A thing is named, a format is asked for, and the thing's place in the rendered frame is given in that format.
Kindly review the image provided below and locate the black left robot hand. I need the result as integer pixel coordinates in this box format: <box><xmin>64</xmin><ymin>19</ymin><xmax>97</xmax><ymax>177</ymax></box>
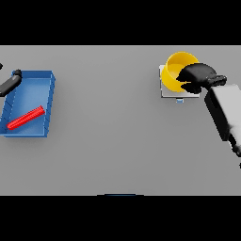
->
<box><xmin>0</xmin><ymin>62</ymin><xmax>23</xmax><ymax>98</ymax></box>

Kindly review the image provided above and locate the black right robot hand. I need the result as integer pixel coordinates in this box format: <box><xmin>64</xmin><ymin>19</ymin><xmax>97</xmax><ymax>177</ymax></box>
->
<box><xmin>175</xmin><ymin>62</ymin><xmax>228</xmax><ymax>95</ymax></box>

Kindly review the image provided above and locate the yellow bowl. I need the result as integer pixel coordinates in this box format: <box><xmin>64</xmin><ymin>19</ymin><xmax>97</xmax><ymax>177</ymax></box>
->
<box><xmin>160</xmin><ymin>51</ymin><xmax>200</xmax><ymax>93</ymax></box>

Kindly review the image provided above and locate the pale square measuring scale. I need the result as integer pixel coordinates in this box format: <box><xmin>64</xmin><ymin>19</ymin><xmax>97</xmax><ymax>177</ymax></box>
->
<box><xmin>158</xmin><ymin>64</ymin><xmax>201</xmax><ymax>104</ymax></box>

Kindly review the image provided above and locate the red beaker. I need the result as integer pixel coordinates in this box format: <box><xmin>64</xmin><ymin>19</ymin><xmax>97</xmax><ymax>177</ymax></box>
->
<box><xmin>7</xmin><ymin>105</ymin><xmax>46</xmax><ymax>131</ymax></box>

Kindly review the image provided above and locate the blue tray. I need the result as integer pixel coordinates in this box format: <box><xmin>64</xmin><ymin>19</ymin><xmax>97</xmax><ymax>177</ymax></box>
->
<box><xmin>0</xmin><ymin>70</ymin><xmax>56</xmax><ymax>138</ymax></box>

